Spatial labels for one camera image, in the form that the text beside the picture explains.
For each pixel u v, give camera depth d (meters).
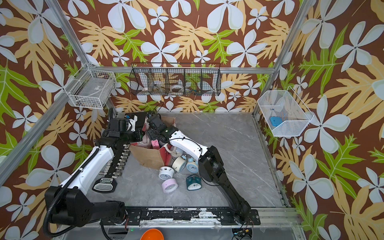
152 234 0.66
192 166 0.86
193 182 0.78
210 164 0.56
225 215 0.74
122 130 0.64
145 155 0.79
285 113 0.83
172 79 0.97
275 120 0.80
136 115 0.76
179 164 0.86
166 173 0.82
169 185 0.78
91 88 0.85
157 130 0.69
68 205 0.40
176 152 0.91
